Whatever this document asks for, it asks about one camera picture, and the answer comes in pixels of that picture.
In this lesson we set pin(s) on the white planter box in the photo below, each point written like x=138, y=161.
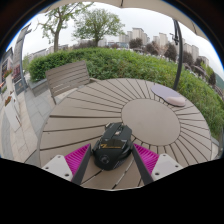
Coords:
x=11, y=113

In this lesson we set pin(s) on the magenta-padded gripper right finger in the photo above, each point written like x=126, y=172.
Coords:
x=146, y=158

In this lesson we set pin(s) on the green hedge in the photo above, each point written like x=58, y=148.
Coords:
x=133, y=65

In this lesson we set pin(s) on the slatted grey outdoor chair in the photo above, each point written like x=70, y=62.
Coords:
x=66, y=78

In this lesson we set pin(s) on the black gaming computer mouse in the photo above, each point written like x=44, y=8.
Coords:
x=111, y=146

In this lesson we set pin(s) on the lilac mouse pad, wrist rest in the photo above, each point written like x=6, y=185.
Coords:
x=165, y=91

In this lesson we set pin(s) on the thin-crowned leaning tree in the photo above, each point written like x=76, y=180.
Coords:
x=57, y=31

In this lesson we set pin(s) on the round full-crowned tree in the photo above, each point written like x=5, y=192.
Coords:
x=98, y=25

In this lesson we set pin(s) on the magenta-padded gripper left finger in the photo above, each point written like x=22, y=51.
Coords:
x=76, y=158

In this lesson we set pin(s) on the tall grey sign pillar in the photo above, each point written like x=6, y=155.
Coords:
x=20, y=56

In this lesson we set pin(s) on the group of apartment buildings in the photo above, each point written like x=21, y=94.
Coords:
x=138, y=34

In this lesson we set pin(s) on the beige parasol canopy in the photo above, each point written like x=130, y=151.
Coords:
x=140, y=6

